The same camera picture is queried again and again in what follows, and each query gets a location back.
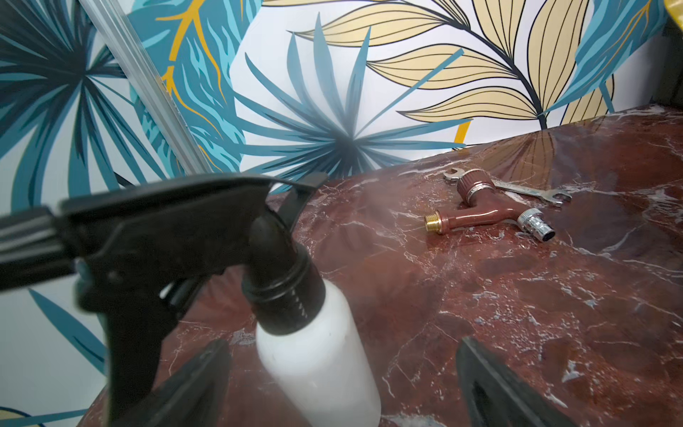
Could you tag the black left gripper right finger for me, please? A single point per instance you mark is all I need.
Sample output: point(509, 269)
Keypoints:
point(495, 396)

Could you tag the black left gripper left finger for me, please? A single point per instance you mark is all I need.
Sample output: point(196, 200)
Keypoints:
point(193, 396)

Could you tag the silver wrench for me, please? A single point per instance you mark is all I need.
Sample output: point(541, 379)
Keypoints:
point(553, 197)

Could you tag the black yellow toolbox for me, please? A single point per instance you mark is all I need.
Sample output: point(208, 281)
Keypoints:
point(668, 90)

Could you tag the left aluminium corner post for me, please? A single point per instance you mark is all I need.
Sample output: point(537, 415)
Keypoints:
point(110, 20)

